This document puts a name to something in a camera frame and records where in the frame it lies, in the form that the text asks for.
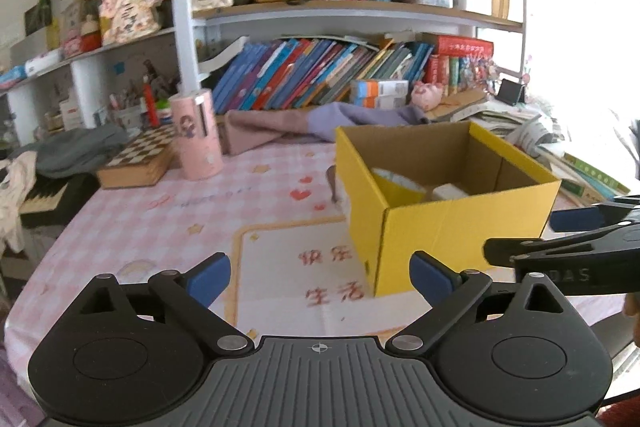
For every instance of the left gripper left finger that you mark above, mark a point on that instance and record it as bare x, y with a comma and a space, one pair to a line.
187, 297

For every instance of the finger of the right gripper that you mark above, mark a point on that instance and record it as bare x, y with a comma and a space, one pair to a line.
583, 219

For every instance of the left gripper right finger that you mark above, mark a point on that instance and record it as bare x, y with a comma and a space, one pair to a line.
451, 295

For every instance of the white charger plug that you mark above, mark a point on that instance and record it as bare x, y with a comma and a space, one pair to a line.
448, 191

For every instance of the pile of papers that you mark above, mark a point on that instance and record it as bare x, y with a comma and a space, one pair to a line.
586, 177

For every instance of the yellow cardboard box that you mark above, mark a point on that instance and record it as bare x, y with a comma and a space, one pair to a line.
510, 195

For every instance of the pink checkered table mat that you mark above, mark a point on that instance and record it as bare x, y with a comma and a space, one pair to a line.
272, 207

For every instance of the wooden chess box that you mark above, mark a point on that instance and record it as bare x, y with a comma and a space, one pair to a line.
143, 162

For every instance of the black phone stand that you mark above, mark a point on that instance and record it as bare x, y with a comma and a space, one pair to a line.
511, 92

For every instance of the pink purple cloth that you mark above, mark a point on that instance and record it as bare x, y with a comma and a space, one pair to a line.
243, 130

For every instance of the pink cartoon humidifier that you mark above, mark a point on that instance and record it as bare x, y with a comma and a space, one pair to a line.
196, 135

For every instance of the grey garment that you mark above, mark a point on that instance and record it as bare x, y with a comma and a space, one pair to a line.
76, 151

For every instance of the pink pig figurine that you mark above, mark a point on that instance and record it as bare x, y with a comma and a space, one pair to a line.
426, 96

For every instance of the cream shirt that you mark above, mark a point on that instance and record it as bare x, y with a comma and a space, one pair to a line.
18, 177

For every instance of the orange white carton box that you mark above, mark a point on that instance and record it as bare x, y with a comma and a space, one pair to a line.
379, 94

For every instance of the red book box set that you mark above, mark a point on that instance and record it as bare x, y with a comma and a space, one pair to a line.
459, 46

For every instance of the pink plush doll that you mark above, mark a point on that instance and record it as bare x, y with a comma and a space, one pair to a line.
126, 20

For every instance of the white bookshelf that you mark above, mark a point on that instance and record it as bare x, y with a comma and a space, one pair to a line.
195, 34

